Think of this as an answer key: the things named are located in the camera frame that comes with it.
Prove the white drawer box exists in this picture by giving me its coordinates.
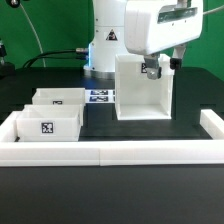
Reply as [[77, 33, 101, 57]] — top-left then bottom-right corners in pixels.
[[16, 105, 83, 142], [32, 88, 85, 105]]

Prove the black raised platform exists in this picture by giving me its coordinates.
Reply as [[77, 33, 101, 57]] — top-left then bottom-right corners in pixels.
[[79, 103, 210, 141]]

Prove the white U-shaped fence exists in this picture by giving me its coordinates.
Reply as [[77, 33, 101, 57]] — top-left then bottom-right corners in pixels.
[[0, 109, 224, 167]]

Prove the black cable bundle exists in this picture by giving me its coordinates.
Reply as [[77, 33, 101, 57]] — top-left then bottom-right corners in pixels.
[[22, 47, 90, 69]]

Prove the white thin cable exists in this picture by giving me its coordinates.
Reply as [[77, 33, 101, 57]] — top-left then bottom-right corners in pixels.
[[19, 2, 47, 68]]

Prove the white drawer cabinet frame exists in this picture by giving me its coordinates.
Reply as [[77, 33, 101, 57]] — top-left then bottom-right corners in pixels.
[[115, 54, 174, 120]]

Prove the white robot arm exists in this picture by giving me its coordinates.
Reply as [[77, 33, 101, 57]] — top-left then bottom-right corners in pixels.
[[84, 0, 203, 79]]

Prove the black stand at left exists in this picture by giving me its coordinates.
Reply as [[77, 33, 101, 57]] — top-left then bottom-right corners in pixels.
[[0, 39, 15, 77]]

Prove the white marker plate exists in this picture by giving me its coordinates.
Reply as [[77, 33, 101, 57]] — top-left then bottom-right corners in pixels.
[[85, 89, 115, 103]]

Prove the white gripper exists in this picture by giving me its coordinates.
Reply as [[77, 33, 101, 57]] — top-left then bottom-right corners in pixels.
[[124, 0, 203, 80]]

